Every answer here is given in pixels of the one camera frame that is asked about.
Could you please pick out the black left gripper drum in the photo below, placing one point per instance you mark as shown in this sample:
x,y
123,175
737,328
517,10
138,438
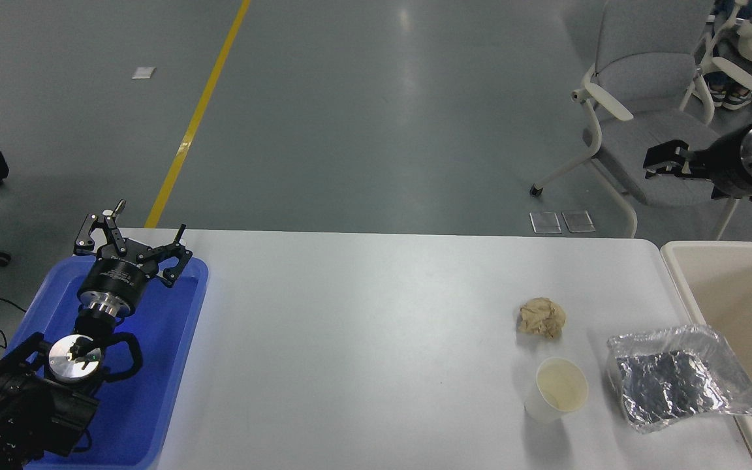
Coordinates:
x,y
113,279

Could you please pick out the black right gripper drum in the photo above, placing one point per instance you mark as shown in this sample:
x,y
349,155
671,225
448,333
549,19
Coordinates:
x,y
722,168

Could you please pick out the white paper cup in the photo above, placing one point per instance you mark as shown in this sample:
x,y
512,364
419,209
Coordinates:
x,y
546,406

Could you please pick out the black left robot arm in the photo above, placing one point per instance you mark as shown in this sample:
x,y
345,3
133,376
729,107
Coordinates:
x,y
23,405

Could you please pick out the blue plastic tray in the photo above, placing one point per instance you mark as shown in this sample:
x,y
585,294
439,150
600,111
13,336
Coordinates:
x,y
154,365

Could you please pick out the white framed office chair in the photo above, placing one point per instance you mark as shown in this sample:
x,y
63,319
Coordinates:
x,y
735,73

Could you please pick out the clear square floor plate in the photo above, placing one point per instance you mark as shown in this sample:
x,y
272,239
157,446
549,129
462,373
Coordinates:
x,y
578,220
546,222

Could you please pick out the white paper scrap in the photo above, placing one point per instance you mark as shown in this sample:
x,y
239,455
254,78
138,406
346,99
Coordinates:
x,y
144,72

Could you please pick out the crumpled tan paper ball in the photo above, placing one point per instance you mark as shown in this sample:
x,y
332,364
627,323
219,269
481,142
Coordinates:
x,y
541,318

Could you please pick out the crumpled silver foil tray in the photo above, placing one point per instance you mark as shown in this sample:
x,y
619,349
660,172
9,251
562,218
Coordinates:
x,y
676,382

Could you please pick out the grey office chair white frame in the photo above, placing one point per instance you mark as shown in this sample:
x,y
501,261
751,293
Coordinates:
x,y
643,78

